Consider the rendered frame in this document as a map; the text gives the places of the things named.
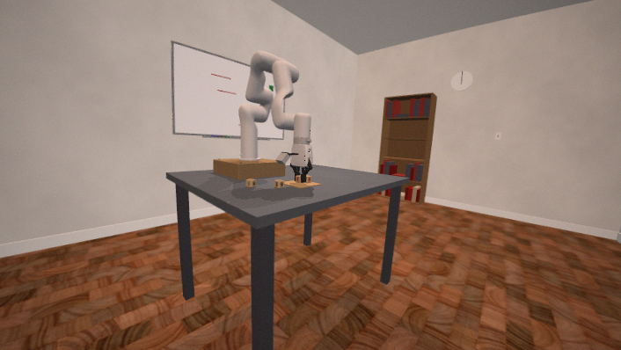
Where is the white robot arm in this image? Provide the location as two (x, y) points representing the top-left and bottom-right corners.
(238, 51), (311, 161)

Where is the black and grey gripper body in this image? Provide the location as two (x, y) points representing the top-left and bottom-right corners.
(290, 143), (312, 167)

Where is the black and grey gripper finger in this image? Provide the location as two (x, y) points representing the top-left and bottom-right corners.
(301, 161), (312, 183)
(290, 163), (300, 181)

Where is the orange flat mat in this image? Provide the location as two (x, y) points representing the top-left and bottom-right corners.
(284, 180), (320, 188)

